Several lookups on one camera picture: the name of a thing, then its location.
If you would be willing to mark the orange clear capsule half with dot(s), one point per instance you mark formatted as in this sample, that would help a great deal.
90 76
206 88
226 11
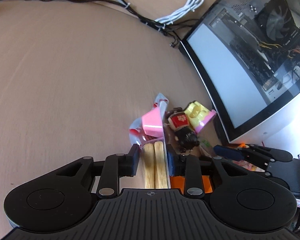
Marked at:
206 182

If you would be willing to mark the clear packet with beige sticks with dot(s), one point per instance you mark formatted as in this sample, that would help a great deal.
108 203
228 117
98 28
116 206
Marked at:
153 162

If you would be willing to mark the pink round toy yellow flower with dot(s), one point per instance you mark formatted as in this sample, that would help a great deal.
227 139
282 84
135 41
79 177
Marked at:
196 113

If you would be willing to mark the white computer case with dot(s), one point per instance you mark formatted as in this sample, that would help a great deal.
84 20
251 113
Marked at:
252 62

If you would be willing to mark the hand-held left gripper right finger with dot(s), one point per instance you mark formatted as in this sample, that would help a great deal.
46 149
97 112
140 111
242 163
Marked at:
172 166

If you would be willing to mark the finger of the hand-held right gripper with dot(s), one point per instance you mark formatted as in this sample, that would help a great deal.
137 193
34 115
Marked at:
227 152
272 153

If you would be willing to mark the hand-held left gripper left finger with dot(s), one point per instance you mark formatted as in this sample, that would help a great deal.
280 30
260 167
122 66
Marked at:
134 161

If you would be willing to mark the black-haired doll in red dress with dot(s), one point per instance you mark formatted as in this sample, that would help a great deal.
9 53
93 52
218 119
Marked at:
182 130

